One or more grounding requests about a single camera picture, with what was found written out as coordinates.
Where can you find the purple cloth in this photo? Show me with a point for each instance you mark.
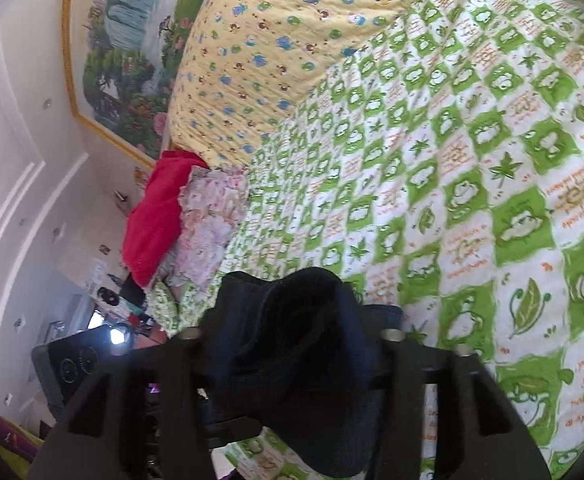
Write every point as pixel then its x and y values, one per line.
pixel 2 430

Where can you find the black speaker box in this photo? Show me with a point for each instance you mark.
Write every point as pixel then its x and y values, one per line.
pixel 67 365

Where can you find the dark navy pants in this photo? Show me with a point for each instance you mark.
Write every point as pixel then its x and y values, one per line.
pixel 297 360

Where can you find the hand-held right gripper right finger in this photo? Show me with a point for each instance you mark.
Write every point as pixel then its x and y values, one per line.
pixel 404 365

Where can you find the gold framed landscape painting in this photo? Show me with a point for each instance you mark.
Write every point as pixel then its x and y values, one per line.
pixel 127 60

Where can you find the red fleece blanket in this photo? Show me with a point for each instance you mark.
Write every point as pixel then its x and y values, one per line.
pixel 157 220

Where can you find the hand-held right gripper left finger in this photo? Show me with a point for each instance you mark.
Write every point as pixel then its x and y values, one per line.
pixel 182 370

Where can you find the pink floral cloth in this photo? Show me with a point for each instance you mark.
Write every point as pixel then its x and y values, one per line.
pixel 207 230

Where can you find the green frog printed blanket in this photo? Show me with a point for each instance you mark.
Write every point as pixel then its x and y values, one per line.
pixel 472 185

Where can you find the yellow bear printed quilt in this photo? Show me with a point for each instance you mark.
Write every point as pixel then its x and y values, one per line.
pixel 272 35

